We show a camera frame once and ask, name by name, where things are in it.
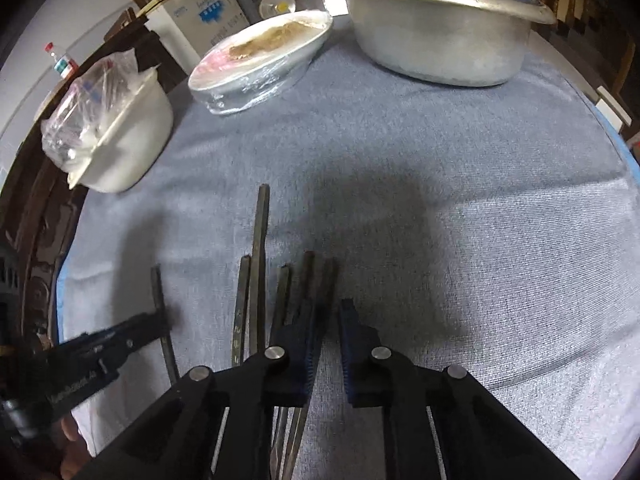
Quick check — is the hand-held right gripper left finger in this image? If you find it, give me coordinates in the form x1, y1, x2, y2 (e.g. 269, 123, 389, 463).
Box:
87, 304, 322, 480

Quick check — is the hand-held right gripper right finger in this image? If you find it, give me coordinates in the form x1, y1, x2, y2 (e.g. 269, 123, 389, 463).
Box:
337, 297, 581, 480

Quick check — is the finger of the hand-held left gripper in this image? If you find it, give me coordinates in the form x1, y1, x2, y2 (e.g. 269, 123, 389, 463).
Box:
59, 311, 172, 362

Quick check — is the person's left hand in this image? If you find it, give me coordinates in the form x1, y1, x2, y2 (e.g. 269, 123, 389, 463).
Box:
60, 411, 95, 480

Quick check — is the dark carved wooden table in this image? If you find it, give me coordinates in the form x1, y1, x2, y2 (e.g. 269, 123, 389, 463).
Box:
0, 22, 190, 358

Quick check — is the grey cloth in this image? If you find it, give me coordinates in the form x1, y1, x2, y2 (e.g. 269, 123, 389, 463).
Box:
55, 10, 640, 480

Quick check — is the white bowl with plastic bag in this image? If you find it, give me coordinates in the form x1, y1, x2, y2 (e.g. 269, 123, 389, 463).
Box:
40, 51, 162, 172

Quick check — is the red-capped plastic bottle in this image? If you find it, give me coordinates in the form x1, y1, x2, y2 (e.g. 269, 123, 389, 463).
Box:
44, 42, 81, 81

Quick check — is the plastic-wrapped plate of food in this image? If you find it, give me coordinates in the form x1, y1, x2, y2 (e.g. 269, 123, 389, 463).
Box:
187, 9, 335, 116

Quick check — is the wooden chair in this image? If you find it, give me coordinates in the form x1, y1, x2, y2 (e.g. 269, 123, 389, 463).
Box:
103, 7, 152, 44

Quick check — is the aluminium pot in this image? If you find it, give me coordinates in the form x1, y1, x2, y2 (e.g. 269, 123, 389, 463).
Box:
345, 0, 540, 89

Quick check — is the white chest freezer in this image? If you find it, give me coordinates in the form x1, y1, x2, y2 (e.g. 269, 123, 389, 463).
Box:
135, 0, 252, 77

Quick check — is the small yellow fan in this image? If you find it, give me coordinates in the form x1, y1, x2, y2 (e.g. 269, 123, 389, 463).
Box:
258, 0, 297, 20

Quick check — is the small white stool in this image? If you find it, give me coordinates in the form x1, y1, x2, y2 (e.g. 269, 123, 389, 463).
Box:
594, 85, 634, 129

